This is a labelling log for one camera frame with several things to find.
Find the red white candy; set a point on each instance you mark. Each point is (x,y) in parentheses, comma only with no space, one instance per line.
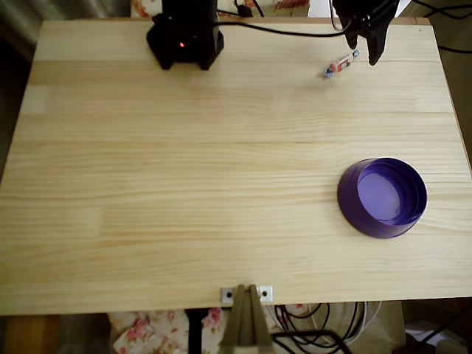
(341,64)

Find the purple round bowl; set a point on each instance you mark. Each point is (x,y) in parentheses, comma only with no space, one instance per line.
(380,195)

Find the black vertical pole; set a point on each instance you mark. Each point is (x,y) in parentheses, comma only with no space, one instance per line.
(195,332)

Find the olive camera stand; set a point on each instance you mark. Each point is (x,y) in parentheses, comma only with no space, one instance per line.
(245,321)

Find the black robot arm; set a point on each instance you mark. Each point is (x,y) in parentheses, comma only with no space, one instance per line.
(184,29)

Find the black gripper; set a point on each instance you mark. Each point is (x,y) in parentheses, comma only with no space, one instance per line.
(375,37)

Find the white paper sheet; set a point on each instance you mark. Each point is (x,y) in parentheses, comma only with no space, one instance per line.
(424,330)
(319,7)

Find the pink floral fabric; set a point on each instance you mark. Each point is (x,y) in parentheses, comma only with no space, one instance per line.
(142,7)
(147,332)

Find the silver metal bracket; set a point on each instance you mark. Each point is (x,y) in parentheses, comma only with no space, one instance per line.
(265,294)

